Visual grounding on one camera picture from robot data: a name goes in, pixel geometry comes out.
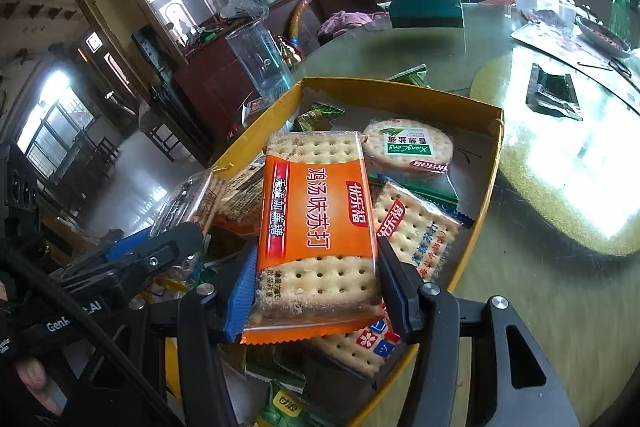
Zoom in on teal tissue box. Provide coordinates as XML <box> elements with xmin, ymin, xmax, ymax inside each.
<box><xmin>390</xmin><ymin>0</ymin><xmax>466</xmax><ymax>30</ymax></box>

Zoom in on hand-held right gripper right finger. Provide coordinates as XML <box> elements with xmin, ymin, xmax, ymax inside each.
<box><xmin>376</xmin><ymin>237</ymin><xmax>581</xmax><ymax>427</ymax></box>

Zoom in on pink cloth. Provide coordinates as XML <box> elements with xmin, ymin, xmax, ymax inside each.
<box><xmin>320</xmin><ymin>11</ymin><xmax>388</xmax><ymax>38</ymax></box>

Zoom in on small green snack packet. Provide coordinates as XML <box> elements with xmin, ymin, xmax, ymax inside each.
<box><xmin>291</xmin><ymin>102</ymin><xmax>346</xmax><ymax>132</ymax></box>

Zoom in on green-label round cracker packet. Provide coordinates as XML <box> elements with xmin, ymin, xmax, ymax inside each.
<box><xmin>360</xmin><ymin>117</ymin><xmax>461</xmax><ymax>208</ymax></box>

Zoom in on tall green plastic bag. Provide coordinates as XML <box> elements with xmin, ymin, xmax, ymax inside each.
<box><xmin>607</xmin><ymin>0</ymin><xmax>632</xmax><ymax>48</ymax></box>

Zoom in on clear plastic container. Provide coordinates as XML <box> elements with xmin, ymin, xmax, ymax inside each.
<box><xmin>510</xmin><ymin>0</ymin><xmax>578</xmax><ymax>25</ymax></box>

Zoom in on yellow cardboard box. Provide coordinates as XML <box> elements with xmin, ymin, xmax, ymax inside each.
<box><xmin>165</xmin><ymin>77</ymin><xmax>506</xmax><ymax>427</ymax></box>

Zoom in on dark dish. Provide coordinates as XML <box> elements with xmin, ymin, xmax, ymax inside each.
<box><xmin>575</xmin><ymin>16</ymin><xmax>633</xmax><ymax>58</ymax></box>

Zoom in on crumpled clear plastic bag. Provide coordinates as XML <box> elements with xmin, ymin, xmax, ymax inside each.
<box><xmin>220</xmin><ymin>0</ymin><xmax>271</xmax><ymax>20</ymax></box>

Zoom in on dark green seaweed packet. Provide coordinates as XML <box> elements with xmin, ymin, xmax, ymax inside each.
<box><xmin>525</xmin><ymin>63</ymin><xmax>585</xmax><ymax>122</ymax></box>

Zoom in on clear wrapped cracker packet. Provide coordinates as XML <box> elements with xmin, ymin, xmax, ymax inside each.
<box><xmin>150</xmin><ymin>167</ymin><xmax>226</xmax><ymax>240</ymax></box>

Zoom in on colourful hoop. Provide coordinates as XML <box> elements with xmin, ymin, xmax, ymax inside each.
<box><xmin>287</xmin><ymin>0</ymin><xmax>391</xmax><ymax>52</ymax></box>

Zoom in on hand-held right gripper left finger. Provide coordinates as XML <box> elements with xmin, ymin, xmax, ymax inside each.
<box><xmin>75</xmin><ymin>239</ymin><xmax>261</xmax><ymax>427</ymax></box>

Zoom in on orange soda cracker packet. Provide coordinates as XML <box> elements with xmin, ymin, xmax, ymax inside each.
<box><xmin>240</xmin><ymin>131</ymin><xmax>388</xmax><ymax>347</ymax></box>

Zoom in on clear plastic pitcher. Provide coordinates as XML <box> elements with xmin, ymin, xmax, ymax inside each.
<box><xmin>225</xmin><ymin>19</ymin><xmax>296</xmax><ymax>100</ymax></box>

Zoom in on printed paper flyer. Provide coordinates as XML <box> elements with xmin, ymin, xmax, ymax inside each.
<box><xmin>510</xmin><ymin>24</ymin><xmax>640</xmax><ymax>115</ymax></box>

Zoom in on black cable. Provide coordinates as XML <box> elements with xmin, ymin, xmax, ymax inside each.
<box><xmin>0</xmin><ymin>249</ymin><xmax>181</xmax><ymax>427</ymax></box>

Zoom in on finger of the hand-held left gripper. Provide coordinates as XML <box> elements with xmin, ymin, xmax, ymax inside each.
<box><xmin>62</xmin><ymin>221</ymin><xmax>205</xmax><ymax>308</ymax></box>
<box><xmin>67</xmin><ymin>228</ymin><xmax>162</xmax><ymax>276</ymax></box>

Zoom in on wooden sideboard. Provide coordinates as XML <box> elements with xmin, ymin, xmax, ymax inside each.
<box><xmin>132</xmin><ymin>0</ymin><xmax>371</xmax><ymax>158</ymax></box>

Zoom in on person's left hand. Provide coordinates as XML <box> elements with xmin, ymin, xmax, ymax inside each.
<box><xmin>12</xmin><ymin>354</ymin><xmax>71</xmax><ymax>418</ymax></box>

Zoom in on toasted cracker packet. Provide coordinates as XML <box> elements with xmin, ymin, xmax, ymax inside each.
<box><xmin>215</xmin><ymin>157</ymin><xmax>268</xmax><ymax>235</ymax></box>

